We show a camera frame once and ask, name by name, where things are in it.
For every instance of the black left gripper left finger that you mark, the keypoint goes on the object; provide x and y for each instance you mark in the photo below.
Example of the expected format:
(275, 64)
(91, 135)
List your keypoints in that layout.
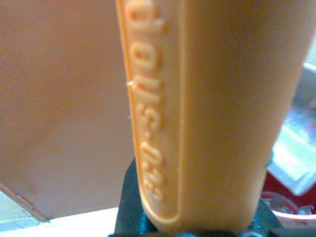
(129, 209)

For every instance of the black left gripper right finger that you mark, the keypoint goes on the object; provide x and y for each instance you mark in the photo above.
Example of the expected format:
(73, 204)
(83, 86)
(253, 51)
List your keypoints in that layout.
(264, 219)

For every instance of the red bowl with white rim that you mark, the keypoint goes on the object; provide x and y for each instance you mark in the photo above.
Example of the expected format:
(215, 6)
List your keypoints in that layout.
(291, 200)

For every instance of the white box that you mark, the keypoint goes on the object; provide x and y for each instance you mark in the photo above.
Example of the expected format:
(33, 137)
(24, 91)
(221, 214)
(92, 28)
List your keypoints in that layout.
(295, 150)

